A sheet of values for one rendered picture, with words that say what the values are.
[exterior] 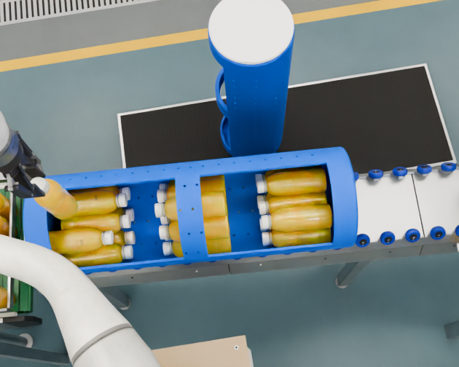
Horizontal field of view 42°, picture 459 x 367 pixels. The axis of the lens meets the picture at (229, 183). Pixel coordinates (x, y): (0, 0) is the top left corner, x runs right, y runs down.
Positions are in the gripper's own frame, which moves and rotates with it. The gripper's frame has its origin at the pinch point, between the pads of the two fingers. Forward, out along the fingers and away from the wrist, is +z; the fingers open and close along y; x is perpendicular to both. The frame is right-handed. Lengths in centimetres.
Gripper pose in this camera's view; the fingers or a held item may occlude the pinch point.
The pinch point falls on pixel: (33, 181)
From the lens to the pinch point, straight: 143.5
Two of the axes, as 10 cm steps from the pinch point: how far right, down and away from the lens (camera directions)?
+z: 0.4, 3.2, 9.5
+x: -9.9, 1.0, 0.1
